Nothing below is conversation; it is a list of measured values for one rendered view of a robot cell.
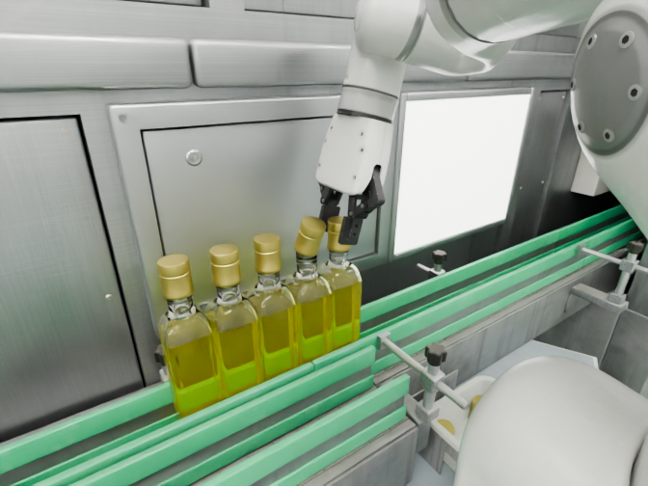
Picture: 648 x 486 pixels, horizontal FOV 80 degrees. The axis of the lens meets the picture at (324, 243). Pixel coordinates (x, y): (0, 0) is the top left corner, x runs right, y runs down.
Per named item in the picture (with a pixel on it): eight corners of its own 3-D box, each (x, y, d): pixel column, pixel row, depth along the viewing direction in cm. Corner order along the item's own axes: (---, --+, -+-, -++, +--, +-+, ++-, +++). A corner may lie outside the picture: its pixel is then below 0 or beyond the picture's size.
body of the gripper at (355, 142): (322, 99, 53) (306, 179, 56) (369, 104, 45) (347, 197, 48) (364, 111, 58) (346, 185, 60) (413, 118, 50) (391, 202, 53)
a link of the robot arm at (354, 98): (325, 84, 53) (321, 106, 53) (366, 87, 46) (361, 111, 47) (366, 97, 57) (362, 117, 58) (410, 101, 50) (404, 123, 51)
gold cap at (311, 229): (310, 239, 56) (318, 214, 53) (323, 255, 53) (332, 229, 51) (288, 242, 54) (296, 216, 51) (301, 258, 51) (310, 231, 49)
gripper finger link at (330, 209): (316, 182, 58) (307, 225, 60) (328, 187, 55) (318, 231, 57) (333, 185, 60) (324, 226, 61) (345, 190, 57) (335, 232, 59)
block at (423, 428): (391, 405, 69) (393, 374, 66) (431, 445, 61) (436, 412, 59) (374, 414, 67) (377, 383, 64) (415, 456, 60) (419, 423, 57)
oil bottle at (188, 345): (216, 414, 59) (198, 292, 50) (229, 441, 55) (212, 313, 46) (178, 431, 56) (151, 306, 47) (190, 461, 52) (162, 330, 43)
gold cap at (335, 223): (341, 240, 59) (342, 213, 58) (356, 249, 57) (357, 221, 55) (322, 246, 58) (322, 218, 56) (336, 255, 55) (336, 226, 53)
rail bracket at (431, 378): (386, 368, 67) (391, 308, 62) (466, 439, 54) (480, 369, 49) (372, 375, 66) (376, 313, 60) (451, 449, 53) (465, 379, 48)
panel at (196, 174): (499, 219, 107) (525, 86, 93) (508, 223, 104) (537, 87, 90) (153, 330, 62) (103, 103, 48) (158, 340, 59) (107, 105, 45)
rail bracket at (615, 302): (566, 303, 104) (589, 225, 95) (639, 337, 91) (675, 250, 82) (556, 309, 101) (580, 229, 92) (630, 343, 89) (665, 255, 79)
